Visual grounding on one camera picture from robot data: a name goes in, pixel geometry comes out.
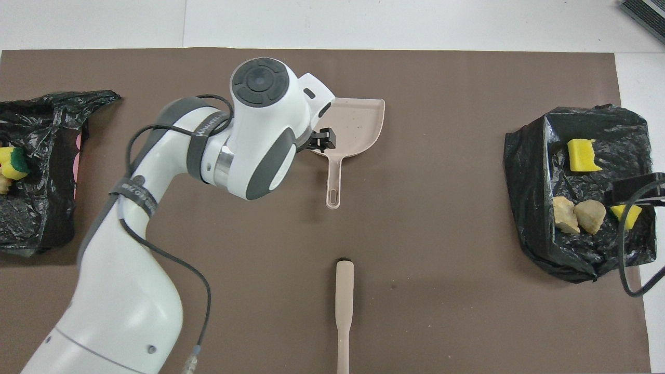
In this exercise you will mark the black bag lined pink bin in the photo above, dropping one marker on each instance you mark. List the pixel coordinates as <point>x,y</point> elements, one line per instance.
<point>41,208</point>

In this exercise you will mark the bulky greyish foam lump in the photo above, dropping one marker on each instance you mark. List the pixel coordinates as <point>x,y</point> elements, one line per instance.
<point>590,216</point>

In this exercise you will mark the pale round foam lump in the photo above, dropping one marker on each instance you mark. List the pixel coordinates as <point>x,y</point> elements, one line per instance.
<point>4,184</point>

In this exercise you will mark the small yellow sponge piece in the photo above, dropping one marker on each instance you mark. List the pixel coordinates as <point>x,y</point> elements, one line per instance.
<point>629,215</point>

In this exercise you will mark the brown paper table mat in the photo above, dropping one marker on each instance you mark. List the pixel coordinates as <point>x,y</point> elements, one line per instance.
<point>441,259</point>

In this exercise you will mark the yellowish foam lump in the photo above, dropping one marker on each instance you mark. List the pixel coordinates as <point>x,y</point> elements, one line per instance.
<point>564,214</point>

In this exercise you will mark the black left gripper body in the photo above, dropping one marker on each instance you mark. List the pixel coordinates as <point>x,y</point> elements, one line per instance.
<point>309,142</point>

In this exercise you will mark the beige plastic dustpan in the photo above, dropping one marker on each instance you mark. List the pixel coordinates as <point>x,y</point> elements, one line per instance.
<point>358,124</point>

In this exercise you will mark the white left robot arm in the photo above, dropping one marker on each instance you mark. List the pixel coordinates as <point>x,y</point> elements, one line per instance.
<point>260,130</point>

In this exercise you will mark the beige hand brush black bristles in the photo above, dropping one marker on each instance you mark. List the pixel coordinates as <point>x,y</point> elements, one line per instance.
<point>344,311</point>

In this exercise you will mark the dark ribbed grille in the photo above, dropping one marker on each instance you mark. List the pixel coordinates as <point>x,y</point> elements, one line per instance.
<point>647,13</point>

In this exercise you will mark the large notched yellow sponge piece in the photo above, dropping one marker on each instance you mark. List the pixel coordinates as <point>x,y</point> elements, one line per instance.
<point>582,156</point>

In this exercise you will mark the green and yellow sponge piece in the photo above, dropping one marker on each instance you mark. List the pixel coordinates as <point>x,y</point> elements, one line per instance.
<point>14,162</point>

